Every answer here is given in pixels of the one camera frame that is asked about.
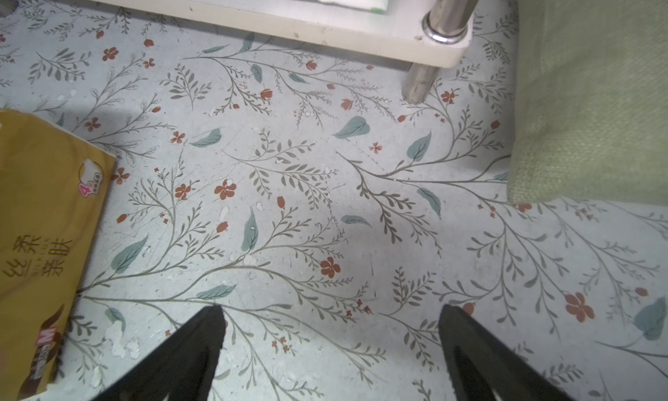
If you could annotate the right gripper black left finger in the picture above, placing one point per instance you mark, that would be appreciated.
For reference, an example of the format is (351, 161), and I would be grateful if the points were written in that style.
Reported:
(182, 368)

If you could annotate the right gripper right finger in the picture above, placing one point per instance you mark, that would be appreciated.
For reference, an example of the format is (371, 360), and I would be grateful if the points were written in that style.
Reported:
(481, 367)

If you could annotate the floral patterned floor mat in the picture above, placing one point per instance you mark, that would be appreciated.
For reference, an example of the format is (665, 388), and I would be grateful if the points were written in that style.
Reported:
(293, 186)

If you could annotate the white two-tier shelf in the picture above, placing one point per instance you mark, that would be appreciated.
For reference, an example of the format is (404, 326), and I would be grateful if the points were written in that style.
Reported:
(430, 34)

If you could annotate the green cushion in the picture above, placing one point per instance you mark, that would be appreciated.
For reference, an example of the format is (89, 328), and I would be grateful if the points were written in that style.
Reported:
(591, 102)

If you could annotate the gold tissue pack right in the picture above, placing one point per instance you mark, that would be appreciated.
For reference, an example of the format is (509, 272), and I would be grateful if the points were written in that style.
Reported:
(53, 188)

